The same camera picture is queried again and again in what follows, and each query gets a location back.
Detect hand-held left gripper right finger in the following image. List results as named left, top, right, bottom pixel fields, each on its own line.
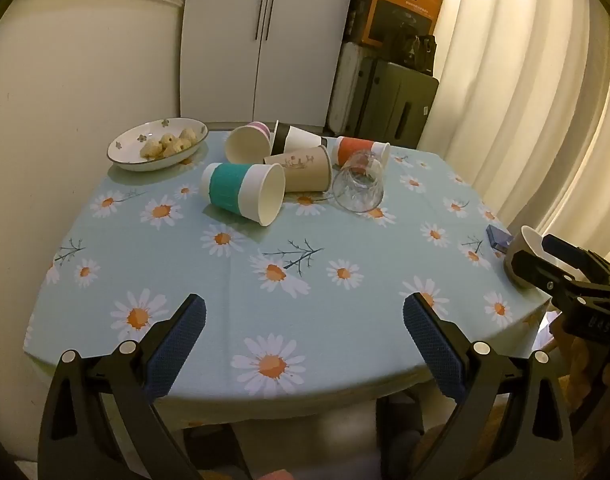
left=402, top=291, right=578, bottom=480

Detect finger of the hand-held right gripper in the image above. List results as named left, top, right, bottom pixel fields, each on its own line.
left=506, top=248, right=576, bottom=294
left=541, top=233, right=610, bottom=282

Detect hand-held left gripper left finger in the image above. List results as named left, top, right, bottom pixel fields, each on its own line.
left=38, top=294, right=251, bottom=480

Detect white and grey cup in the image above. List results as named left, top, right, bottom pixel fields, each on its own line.
left=504, top=225, right=553, bottom=291

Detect teal banded paper cup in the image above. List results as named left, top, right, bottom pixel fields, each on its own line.
left=201, top=162, right=286, bottom=227

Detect clear glass cup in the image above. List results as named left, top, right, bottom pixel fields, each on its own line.
left=331, top=151, right=386, bottom=213

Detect pink banded paper cup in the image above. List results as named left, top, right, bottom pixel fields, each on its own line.
left=225, top=121, right=273, bottom=165

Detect orange banded paper cup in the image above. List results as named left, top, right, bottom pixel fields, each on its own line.
left=333, top=136, right=392, bottom=171

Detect brown printed paper cup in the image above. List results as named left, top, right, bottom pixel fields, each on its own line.
left=263, top=145, right=333, bottom=193

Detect black banded paper cup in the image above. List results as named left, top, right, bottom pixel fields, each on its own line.
left=270, top=120, right=328, bottom=157

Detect small blue box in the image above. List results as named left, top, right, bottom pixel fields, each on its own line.
left=486, top=226, right=514, bottom=256

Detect blue daisy print tablecloth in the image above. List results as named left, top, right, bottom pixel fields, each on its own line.
left=24, top=127, right=553, bottom=411

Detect cream curtain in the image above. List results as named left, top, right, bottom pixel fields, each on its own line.
left=417, top=0, right=610, bottom=271

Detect white flower print bowl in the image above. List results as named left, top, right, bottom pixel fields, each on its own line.
left=108, top=118, right=209, bottom=173

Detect dark green suitcase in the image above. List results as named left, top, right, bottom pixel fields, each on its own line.
left=352, top=57, right=440, bottom=150

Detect black bag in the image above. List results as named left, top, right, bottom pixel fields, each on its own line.
left=385, top=35, right=438, bottom=77

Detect light grey suitcase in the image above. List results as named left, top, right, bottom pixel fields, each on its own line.
left=327, top=42, right=367, bottom=133

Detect orange and black cardboard box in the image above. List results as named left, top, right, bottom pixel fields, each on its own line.
left=357, top=0, right=446, bottom=46

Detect white refrigerator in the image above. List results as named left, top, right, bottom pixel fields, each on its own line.
left=179, top=0, right=358, bottom=128

